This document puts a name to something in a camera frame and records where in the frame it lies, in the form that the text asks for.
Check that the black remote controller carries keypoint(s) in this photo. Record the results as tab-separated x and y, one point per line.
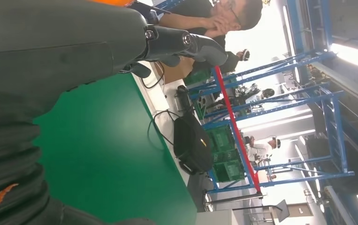
183	97

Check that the orange plastic bottle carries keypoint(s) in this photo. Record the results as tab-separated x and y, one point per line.
110	2

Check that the white table with metal legs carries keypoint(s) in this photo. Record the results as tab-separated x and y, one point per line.
216	217

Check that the blue metal shelf rack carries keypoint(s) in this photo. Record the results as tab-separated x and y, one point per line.
334	124

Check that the green plastic crate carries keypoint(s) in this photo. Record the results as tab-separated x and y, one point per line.
228	170
220	138

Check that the black carrying case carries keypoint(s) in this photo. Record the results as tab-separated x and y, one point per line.
192	146

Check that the white desk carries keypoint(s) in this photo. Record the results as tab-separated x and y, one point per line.
163	105

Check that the green table mat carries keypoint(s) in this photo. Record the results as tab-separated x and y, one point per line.
110	149

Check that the brown cardboard box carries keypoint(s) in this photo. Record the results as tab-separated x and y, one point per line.
174	73

